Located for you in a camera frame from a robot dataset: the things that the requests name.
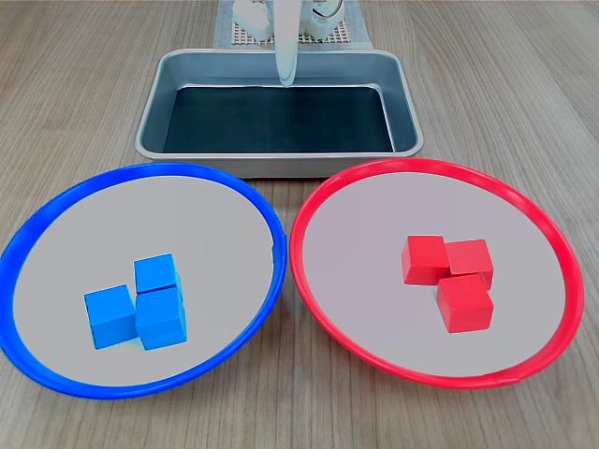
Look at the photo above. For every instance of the steel tray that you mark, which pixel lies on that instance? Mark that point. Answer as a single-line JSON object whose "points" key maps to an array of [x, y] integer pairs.
{"points": [[154, 135]]}

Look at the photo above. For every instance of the red-rimmed white plate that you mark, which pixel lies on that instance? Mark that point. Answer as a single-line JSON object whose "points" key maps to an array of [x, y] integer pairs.
{"points": [[355, 234]]}

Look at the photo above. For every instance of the red cube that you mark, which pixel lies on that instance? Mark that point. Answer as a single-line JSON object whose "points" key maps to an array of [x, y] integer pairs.
{"points": [[470, 257], [423, 257], [465, 304]]}

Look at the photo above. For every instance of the clear tape sheet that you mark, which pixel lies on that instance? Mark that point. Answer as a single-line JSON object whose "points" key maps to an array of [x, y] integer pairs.
{"points": [[222, 28]]}

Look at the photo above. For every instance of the black mat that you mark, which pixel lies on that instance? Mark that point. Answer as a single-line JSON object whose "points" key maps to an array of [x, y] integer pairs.
{"points": [[276, 121]]}

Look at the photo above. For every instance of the blue cube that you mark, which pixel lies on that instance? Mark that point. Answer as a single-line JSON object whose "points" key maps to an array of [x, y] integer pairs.
{"points": [[154, 271], [161, 320], [112, 318]]}

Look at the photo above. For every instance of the blue-rimmed white plate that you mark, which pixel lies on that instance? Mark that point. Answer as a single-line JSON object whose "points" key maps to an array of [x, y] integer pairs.
{"points": [[140, 220]]}

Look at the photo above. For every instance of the pale perforated plate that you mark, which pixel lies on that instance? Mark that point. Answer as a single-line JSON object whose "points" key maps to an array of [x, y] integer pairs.
{"points": [[243, 39]]}

